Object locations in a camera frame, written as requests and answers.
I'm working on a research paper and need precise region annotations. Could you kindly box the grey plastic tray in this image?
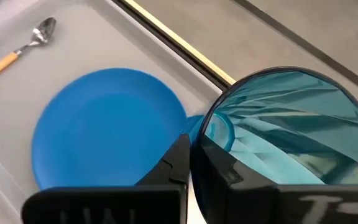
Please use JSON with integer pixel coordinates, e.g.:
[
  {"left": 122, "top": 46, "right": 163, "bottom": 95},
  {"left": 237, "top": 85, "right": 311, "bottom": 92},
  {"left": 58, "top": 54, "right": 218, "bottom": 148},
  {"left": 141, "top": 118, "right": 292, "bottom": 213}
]
[{"left": 0, "top": 0, "right": 224, "bottom": 224}]

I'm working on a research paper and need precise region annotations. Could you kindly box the teal transparent plastic cup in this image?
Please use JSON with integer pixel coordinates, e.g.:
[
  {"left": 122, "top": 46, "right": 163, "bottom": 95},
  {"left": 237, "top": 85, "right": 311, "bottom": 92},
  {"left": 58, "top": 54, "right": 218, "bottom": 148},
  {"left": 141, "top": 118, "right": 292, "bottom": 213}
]
[{"left": 190, "top": 65, "right": 358, "bottom": 224}]

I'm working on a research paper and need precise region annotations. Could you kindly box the black metal table frame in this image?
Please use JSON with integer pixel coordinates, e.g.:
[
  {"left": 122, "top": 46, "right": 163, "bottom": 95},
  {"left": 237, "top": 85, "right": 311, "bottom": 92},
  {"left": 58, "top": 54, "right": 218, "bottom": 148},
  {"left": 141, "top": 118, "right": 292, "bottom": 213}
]
[{"left": 112, "top": 0, "right": 237, "bottom": 91}]

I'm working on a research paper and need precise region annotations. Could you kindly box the blue plastic plate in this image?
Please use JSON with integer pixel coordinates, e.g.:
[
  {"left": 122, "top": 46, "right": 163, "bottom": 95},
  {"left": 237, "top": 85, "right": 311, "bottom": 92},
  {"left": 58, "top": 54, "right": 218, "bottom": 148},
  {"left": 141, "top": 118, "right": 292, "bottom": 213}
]
[{"left": 31, "top": 67, "right": 205, "bottom": 191}]

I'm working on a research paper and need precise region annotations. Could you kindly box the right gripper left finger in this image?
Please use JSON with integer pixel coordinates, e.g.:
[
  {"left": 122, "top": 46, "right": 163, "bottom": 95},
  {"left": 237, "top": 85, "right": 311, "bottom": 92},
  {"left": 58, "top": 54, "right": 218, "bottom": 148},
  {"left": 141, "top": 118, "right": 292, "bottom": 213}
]
[{"left": 21, "top": 133, "right": 193, "bottom": 224}]

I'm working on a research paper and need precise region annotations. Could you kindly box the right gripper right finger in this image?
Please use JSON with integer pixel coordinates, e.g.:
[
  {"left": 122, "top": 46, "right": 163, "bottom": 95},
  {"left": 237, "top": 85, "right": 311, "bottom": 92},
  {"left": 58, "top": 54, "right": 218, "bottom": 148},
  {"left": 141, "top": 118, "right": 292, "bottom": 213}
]
[{"left": 191, "top": 136, "right": 358, "bottom": 224}]

